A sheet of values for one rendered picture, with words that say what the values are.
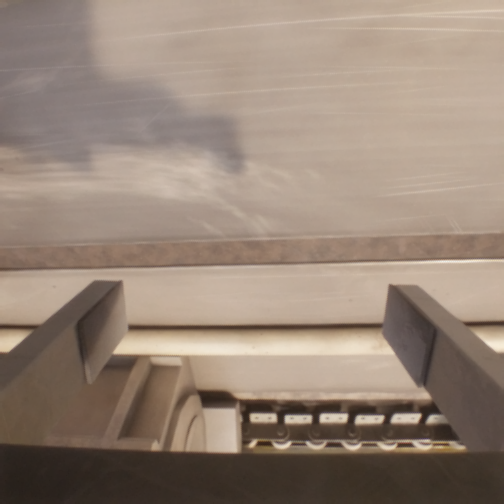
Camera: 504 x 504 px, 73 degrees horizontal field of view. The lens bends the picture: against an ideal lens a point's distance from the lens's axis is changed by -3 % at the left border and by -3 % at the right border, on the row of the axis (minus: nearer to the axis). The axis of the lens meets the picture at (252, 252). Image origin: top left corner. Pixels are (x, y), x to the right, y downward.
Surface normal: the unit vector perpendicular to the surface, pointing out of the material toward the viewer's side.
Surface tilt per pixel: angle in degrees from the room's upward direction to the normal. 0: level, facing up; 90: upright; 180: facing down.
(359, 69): 0
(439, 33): 0
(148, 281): 0
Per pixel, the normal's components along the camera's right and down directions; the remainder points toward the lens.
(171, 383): -0.07, -0.86
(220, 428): -0.09, 0.01
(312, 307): -0.05, 0.65
